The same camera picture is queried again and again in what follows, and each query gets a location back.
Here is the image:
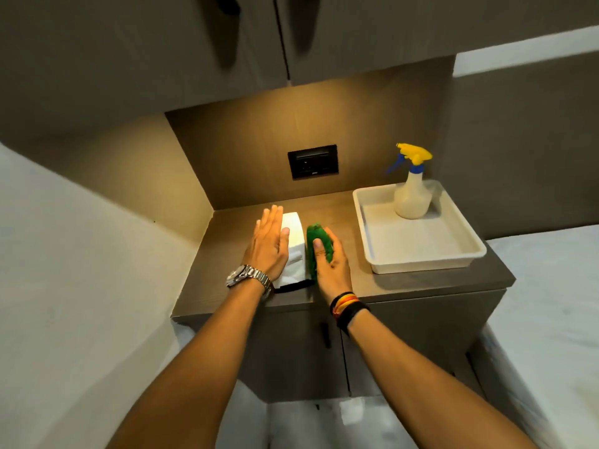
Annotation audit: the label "person's right hand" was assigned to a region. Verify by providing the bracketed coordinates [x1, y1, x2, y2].
[311, 227, 354, 305]

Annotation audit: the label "person's left hand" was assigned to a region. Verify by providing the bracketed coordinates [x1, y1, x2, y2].
[242, 205, 291, 281]

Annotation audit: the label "white tissue box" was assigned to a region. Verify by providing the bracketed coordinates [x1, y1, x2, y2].
[271, 211, 315, 294]

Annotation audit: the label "person's left forearm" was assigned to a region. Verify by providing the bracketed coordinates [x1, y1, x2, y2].
[106, 278, 268, 449]

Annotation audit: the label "person's right forearm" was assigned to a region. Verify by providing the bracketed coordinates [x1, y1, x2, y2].
[345, 311, 540, 449]

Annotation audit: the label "silver metal wristwatch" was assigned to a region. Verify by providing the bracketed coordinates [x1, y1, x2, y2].
[226, 264, 273, 300]

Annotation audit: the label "black wristband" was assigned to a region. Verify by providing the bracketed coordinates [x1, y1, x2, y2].
[335, 301, 371, 336]

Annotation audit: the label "white plastic tray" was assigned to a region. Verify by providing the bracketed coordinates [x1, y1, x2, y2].
[352, 179, 488, 275]

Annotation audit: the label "spray bottle with yellow trigger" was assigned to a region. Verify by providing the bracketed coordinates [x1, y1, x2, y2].
[385, 143, 434, 220]

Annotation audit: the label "brown wooden bedside cabinet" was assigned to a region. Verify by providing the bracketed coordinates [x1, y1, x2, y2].
[170, 189, 517, 403]

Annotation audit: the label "white paper label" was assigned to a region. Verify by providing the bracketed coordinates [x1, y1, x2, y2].
[339, 398, 366, 426]

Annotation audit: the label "grey padded headboard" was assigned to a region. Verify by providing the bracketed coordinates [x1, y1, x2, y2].
[439, 50, 599, 242]

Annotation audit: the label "white mattress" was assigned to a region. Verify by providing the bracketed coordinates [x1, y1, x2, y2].
[468, 223, 599, 449]

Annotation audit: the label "orange and yellow thread bracelets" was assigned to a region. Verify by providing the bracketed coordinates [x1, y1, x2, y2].
[329, 291, 360, 319]

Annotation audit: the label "black wall socket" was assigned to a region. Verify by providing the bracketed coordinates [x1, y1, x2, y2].
[287, 144, 339, 181]

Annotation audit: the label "grey wall cabinet door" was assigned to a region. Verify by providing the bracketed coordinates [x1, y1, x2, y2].
[0, 0, 289, 146]
[275, 0, 599, 87]

